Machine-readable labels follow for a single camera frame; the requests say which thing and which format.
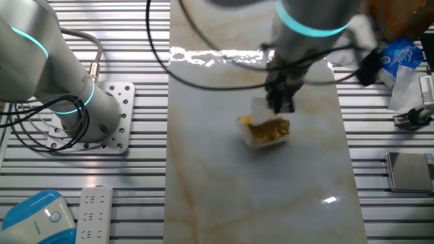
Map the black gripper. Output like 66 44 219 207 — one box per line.
264 57 308 114

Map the white napkin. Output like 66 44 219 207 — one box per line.
250 96 296 125

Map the gold tissue pack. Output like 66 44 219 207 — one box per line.
236 114 292 149

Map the flat loose white tissue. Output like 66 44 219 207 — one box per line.
387 64 427 113

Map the blue tissue pack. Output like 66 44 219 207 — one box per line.
378 36 425 89

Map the metal clamp stand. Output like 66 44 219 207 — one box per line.
392 101 434 132

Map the grey square metal plate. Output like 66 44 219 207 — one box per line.
384 151 434 193

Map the black flat panel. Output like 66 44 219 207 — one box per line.
420 33 434 74

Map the white power strip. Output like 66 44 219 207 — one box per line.
74 185 115 244

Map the blue white control device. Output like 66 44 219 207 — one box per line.
0 189 77 244

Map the black fuzzy cable wrap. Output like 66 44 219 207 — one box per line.
355 48 384 87

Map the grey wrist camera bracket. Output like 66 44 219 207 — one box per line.
338 15 379 52

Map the silver camera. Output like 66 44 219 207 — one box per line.
418 73 434 109

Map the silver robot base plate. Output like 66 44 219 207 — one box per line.
45 81 136 156

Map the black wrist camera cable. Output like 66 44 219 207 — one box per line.
145 0 360 91

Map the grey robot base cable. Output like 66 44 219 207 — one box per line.
59 26 104 84

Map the black looped base cable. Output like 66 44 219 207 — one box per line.
0 91 92 152

